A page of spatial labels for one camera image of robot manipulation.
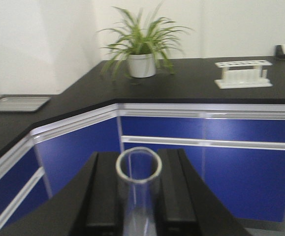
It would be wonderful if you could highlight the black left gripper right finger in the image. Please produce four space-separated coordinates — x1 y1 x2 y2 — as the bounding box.
156 148 250 236

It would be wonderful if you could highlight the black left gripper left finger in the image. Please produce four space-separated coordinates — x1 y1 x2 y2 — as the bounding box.
0 151 122 236

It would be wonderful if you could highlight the tall clear glass test tube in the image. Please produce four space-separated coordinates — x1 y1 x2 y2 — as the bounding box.
115 147 162 236

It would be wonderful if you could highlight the grey metal tray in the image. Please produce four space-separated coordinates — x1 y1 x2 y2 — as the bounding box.
0 96 51 113

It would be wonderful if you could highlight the blue lab cabinet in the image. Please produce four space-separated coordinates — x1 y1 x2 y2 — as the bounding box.
0 102 285 236

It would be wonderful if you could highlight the white test tube rack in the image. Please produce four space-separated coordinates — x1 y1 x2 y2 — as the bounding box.
215 59 272 89

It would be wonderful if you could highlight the green potted spider plant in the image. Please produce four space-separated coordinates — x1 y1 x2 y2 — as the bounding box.
101 4 192 79

